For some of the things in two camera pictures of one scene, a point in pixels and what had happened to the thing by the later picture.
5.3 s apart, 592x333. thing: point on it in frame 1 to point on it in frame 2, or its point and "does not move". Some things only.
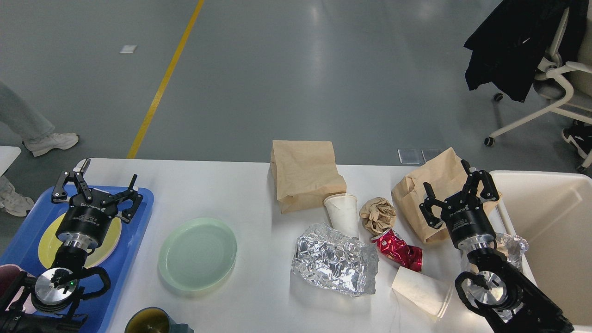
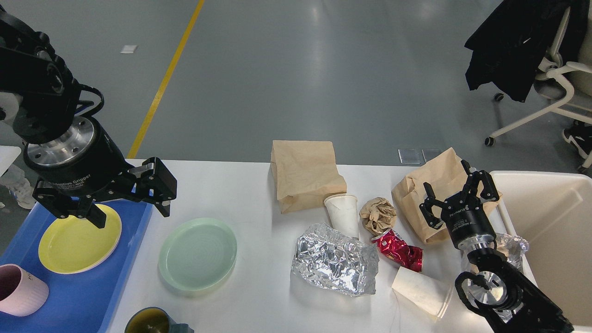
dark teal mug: x=154 y=320 does not move
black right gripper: x=467 y=222 does not move
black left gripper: x=86 y=222 to x=87 y=161
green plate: x=196 y=253 does not move
